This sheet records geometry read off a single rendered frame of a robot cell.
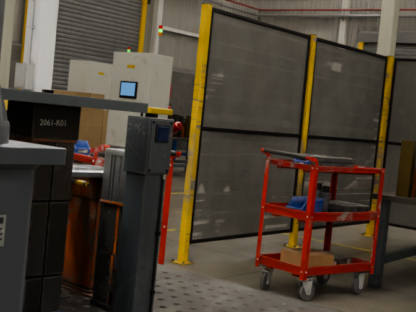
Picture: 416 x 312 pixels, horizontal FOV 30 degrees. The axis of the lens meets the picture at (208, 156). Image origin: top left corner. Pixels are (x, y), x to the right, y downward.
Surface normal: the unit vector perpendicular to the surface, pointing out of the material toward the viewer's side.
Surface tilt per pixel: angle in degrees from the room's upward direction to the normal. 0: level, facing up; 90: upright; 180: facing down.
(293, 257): 90
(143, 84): 90
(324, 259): 90
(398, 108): 90
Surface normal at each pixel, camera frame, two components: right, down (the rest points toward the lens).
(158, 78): 0.80, 0.11
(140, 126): -0.67, -0.03
